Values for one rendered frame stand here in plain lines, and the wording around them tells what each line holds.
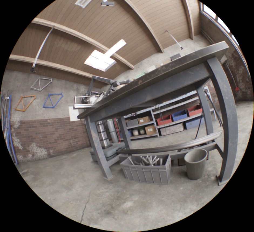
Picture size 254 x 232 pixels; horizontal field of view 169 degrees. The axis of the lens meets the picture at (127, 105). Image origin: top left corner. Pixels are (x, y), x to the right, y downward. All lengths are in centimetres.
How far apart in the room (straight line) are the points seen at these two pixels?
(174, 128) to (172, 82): 186
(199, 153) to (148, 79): 76
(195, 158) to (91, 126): 113
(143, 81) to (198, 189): 87
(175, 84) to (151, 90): 15
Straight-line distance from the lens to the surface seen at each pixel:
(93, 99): 183
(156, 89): 52
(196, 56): 49
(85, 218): 89
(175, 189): 85
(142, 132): 267
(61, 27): 250
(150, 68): 308
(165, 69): 45
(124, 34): 273
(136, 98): 57
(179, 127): 227
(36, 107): 358
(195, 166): 75
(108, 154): 143
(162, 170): 78
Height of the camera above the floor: 67
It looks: 10 degrees up
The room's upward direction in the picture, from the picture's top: 16 degrees counter-clockwise
